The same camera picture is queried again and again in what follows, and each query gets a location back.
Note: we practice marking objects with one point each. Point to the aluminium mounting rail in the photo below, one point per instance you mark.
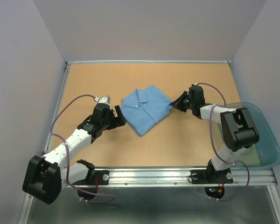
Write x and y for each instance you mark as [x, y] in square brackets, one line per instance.
[161, 196]

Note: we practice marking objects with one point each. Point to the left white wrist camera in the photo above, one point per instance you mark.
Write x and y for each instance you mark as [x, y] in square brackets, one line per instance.
[103, 100]

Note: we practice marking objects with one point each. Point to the blue long sleeve shirt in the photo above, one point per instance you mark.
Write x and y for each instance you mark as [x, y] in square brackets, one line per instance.
[143, 109]

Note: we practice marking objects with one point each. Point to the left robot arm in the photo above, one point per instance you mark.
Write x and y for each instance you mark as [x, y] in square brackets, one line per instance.
[47, 175]

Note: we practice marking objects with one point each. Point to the translucent teal plastic bin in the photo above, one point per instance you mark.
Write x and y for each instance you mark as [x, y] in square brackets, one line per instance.
[266, 153]

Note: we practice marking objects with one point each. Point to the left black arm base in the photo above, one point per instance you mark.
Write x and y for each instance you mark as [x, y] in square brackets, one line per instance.
[100, 177]

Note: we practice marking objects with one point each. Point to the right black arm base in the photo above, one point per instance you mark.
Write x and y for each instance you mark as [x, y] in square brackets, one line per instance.
[214, 181]

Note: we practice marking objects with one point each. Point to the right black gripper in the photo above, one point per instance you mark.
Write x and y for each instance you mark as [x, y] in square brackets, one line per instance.
[178, 103]

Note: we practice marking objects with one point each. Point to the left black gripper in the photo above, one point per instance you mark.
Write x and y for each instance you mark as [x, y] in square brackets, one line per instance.
[117, 121]

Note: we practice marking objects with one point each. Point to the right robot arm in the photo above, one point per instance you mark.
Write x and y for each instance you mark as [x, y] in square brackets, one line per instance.
[238, 130]

